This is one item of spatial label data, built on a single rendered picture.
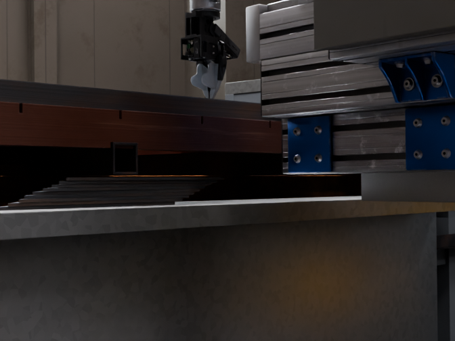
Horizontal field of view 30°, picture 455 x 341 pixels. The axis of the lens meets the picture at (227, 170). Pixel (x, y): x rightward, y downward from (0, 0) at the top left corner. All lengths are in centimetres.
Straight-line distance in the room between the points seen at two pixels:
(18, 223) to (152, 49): 1063
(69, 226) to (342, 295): 81
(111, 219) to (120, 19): 1031
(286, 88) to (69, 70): 958
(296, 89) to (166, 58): 1043
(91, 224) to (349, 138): 43
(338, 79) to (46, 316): 53
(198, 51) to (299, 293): 69
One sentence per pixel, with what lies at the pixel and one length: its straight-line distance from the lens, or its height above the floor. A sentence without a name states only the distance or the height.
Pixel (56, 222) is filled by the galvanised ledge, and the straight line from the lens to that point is 102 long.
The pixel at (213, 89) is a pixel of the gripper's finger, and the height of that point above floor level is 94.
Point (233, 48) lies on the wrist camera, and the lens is 213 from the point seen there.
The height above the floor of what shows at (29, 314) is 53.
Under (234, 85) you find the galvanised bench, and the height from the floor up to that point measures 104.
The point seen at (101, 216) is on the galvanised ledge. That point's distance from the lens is 106.
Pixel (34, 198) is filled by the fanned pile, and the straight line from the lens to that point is 109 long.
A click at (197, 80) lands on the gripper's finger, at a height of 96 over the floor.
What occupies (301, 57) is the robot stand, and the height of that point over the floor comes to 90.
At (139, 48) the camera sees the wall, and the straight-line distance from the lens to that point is 1146.
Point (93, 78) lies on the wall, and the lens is 1100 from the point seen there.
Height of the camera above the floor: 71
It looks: 1 degrees up
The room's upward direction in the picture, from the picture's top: 1 degrees counter-clockwise
